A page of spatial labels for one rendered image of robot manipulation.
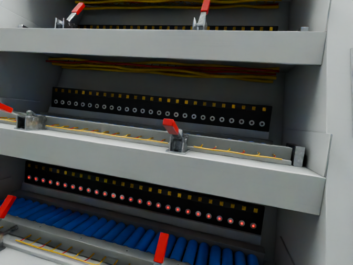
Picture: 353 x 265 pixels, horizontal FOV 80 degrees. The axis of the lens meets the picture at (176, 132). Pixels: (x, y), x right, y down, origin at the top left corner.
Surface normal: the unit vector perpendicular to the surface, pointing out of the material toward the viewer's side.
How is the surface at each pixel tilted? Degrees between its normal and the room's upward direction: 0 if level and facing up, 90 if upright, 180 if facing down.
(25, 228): 109
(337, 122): 90
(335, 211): 90
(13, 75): 90
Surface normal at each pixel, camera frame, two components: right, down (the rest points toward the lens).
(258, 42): -0.24, 0.04
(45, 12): 0.97, 0.12
